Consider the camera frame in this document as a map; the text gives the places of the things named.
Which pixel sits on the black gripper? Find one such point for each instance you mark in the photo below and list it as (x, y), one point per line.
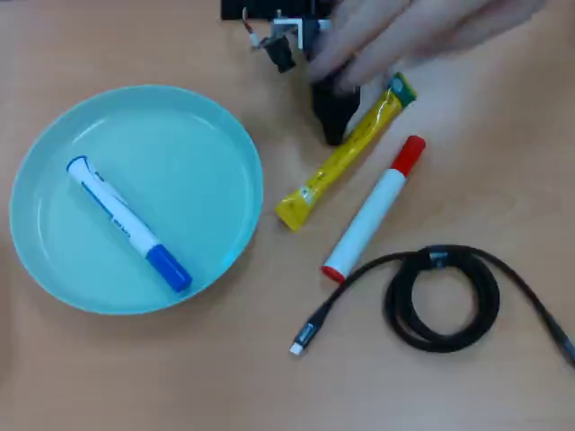
(310, 36)

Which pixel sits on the blue and white marker pen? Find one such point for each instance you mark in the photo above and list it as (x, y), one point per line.
(126, 220)

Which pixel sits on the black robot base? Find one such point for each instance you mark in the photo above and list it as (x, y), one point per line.
(265, 8)

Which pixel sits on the red and white marker pen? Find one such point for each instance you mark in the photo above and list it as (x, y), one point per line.
(373, 211)

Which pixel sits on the bare human hand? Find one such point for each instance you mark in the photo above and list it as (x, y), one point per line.
(404, 31)

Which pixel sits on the yellow stick sachet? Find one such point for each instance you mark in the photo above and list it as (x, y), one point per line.
(314, 184)

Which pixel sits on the light blue round plate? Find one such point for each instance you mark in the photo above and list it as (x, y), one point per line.
(202, 179)

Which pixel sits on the wrist camera board with bracket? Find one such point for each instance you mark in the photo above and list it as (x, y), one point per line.
(280, 40)

